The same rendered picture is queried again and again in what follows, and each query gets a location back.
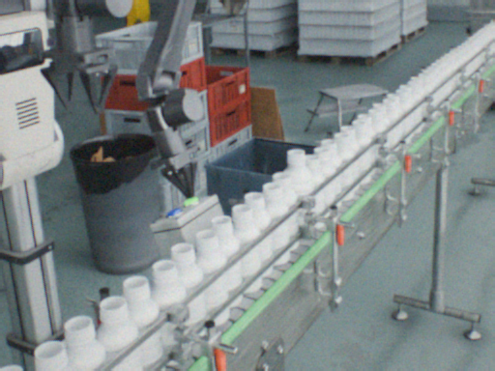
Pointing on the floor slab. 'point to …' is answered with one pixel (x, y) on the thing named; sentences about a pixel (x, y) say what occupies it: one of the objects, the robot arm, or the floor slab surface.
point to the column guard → (138, 14)
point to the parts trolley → (218, 24)
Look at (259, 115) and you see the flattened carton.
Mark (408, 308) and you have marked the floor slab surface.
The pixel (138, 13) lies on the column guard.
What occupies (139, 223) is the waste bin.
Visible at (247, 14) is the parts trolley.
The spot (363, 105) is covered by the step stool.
